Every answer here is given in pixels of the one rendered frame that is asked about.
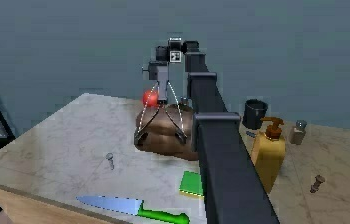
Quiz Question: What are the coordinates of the knife with green handle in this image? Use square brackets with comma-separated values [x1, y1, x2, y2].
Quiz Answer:
[75, 194, 191, 224]

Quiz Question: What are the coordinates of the marble top kitchen counter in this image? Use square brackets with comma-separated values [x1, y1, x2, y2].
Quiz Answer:
[0, 92, 350, 224]

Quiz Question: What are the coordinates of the brown pepper shaker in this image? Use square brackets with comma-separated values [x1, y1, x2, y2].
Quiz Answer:
[309, 174, 327, 194]

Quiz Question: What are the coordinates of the brown bread loaf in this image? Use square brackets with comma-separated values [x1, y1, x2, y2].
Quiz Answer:
[134, 103, 201, 162]

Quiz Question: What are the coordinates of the grey salt shaker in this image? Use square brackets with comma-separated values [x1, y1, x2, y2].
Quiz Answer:
[288, 119, 308, 146]

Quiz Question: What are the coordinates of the black cup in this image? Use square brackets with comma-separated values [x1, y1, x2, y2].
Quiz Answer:
[242, 98, 269, 131]

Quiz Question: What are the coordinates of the yellow soap bottle brown pump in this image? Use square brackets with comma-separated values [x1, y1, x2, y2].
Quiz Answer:
[250, 116, 287, 195]

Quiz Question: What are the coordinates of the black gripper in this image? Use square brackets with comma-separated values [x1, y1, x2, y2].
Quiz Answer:
[133, 45, 189, 146]

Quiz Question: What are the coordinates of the green sponge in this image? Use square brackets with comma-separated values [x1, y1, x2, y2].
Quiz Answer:
[178, 170, 205, 198]

